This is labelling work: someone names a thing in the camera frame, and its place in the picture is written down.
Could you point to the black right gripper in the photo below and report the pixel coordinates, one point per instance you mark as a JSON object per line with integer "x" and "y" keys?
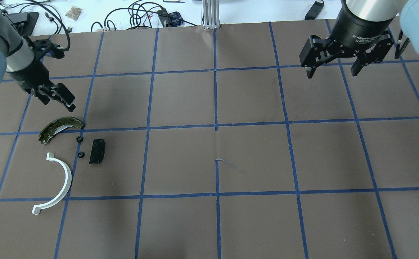
{"x": 360, "y": 31}

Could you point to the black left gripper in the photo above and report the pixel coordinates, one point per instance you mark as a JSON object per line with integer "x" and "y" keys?
{"x": 30, "y": 77}

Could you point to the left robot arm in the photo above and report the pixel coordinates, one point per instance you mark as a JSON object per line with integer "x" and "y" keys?
{"x": 21, "y": 58}

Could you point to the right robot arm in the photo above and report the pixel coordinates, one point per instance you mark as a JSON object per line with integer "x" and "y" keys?
{"x": 379, "y": 10}

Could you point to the green brake shoe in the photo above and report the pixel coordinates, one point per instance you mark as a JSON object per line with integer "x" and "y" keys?
{"x": 56, "y": 126}

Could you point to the black brake pad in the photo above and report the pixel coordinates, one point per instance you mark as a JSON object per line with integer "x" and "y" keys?
{"x": 97, "y": 151}

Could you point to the black power adapter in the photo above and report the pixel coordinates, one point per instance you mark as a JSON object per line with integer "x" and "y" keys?
{"x": 315, "y": 10}

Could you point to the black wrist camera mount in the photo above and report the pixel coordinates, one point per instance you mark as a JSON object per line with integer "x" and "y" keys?
{"x": 45, "y": 48}

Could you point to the white curved plastic bracket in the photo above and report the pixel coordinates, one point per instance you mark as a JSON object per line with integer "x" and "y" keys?
{"x": 61, "y": 184}

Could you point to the aluminium frame post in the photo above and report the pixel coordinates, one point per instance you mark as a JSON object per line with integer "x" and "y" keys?
{"x": 210, "y": 13}

